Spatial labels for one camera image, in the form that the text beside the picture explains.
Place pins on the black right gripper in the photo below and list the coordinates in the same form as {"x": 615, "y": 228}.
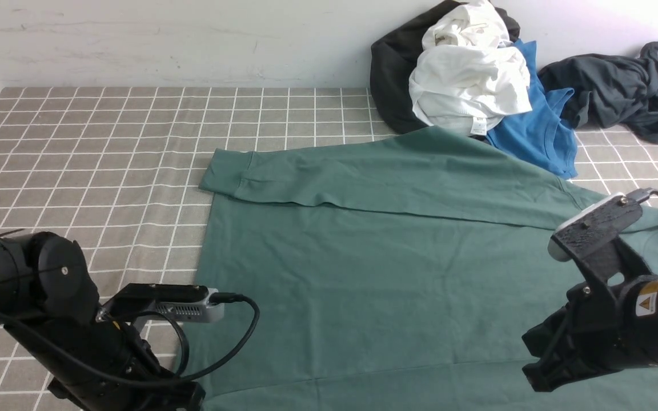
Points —
{"x": 587, "y": 338}

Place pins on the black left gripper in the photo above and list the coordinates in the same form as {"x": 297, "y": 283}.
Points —
{"x": 71, "y": 353}

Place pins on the green long-sleeve top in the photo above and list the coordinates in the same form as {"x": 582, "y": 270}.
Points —
{"x": 399, "y": 274}

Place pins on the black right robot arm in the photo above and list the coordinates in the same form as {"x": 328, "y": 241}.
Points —
{"x": 646, "y": 317}

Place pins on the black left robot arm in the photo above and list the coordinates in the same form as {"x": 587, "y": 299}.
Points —
{"x": 51, "y": 306}

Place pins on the grey checked tablecloth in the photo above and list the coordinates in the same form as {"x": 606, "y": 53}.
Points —
{"x": 117, "y": 169}

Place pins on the blue t-shirt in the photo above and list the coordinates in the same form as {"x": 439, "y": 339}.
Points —
{"x": 539, "y": 137}

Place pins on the dark grey crumpled garment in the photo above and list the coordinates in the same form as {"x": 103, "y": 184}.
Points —
{"x": 609, "y": 90}

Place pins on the white crumpled shirt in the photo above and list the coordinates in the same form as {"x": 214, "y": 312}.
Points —
{"x": 469, "y": 75}

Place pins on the black garment under white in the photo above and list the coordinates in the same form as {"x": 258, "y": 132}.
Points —
{"x": 395, "y": 56}

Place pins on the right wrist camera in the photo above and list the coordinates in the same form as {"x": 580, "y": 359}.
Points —
{"x": 592, "y": 241}

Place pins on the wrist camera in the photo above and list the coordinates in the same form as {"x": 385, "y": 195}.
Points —
{"x": 182, "y": 303}
{"x": 592, "y": 241}

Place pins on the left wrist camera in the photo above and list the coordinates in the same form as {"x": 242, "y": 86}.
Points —
{"x": 182, "y": 303}

